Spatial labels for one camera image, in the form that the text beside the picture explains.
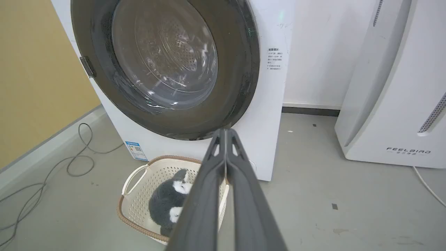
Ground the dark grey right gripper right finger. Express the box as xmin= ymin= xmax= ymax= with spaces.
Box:
xmin=226 ymin=128 xmax=288 ymax=251

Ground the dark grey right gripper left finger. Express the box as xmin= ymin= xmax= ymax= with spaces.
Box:
xmin=165 ymin=128 xmax=228 ymax=251

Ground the white front-load washing machine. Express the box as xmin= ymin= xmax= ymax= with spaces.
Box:
xmin=52 ymin=0 xmax=296 ymax=182

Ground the round dark glass washer door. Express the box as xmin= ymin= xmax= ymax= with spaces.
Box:
xmin=71 ymin=0 xmax=260 ymax=141

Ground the grey and white plush toy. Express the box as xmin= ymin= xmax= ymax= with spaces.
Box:
xmin=148 ymin=169 xmax=194 ymax=237

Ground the cream perforated laundry basket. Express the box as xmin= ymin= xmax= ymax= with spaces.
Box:
xmin=117 ymin=155 xmax=230 ymax=245

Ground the blue energy label sticker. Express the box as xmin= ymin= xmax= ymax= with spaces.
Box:
xmin=125 ymin=141 xmax=148 ymax=161

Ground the white Feelbird air purifier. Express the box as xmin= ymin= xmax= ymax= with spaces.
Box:
xmin=335 ymin=0 xmax=446 ymax=169

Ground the thin black floor cable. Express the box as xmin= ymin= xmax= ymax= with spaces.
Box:
xmin=0 ymin=123 xmax=124 ymax=246

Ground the white power cord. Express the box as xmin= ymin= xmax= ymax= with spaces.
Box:
xmin=413 ymin=166 xmax=446 ymax=207

